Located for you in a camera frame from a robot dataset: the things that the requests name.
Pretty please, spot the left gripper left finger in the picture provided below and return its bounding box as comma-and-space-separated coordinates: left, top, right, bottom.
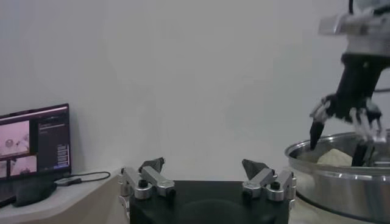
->
118, 156, 177, 200

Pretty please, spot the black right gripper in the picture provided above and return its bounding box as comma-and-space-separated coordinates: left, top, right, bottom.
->
309, 53, 390, 167

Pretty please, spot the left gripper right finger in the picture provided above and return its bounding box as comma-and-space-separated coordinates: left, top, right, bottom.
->
241, 158, 297, 203

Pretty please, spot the white steamed baozi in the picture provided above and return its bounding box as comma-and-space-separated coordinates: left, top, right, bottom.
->
316, 148, 354, 167

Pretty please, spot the stainless steel steamer basket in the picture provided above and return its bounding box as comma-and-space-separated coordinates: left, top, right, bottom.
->
285, 130, 390, 224

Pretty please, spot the small black usb hub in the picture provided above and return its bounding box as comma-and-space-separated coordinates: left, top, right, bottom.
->
54, 177, 83, 187

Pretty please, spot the black laptop with dark screen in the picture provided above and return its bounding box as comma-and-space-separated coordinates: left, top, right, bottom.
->
0, 103, 73, 209

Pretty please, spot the black usb hub cable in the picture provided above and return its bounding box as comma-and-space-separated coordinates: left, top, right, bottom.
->
65, 171, 112, 183

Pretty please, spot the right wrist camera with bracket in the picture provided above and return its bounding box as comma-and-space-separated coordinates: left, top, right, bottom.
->
318, 4, 390, 57

